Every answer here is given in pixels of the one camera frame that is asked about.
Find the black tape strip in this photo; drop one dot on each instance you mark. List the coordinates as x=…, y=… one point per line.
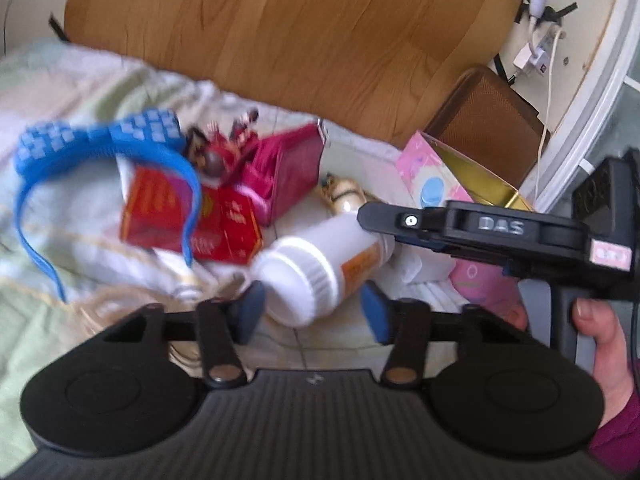
x=562, y=12
x=57, y=27
x=502, y=70

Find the red action figurine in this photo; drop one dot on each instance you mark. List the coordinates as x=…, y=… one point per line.
x=220, y=152

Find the pink tin box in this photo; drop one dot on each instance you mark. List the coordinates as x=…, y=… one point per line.
x=425, y=170

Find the small beige figurine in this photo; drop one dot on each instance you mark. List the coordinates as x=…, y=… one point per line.
x=342, y=195

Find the person's right forearm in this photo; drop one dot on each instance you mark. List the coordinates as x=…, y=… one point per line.
x=622, y=440

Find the red cigarette box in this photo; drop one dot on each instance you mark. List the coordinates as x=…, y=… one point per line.
x=230, y=230

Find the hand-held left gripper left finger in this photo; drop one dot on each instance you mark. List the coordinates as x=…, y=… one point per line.
x=250, y=310

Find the magenta box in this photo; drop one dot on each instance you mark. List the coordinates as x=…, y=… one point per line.
x=292, y=170

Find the wood grain wall sheet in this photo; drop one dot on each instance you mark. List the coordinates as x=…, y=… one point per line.
x=300, y=35

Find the white plastic bottle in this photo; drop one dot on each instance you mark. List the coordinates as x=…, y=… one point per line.
x=310, y=265

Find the pale checked bed sheet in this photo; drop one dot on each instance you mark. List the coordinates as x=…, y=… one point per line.
x=65, y=85

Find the brown woven cushion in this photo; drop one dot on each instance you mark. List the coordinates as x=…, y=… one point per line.
x=487, y=120

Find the blue bow headband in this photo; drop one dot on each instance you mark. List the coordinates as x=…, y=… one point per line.
x=145, y=127

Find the person's right hand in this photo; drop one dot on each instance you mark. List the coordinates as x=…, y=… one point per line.
x=610, y=355

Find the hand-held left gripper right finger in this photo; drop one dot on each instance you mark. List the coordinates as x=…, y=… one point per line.
x=377, y=315

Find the white window frame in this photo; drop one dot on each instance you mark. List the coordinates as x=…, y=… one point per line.
x=595, y=70

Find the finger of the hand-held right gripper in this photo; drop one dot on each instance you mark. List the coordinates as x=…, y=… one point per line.
x=385, y=217

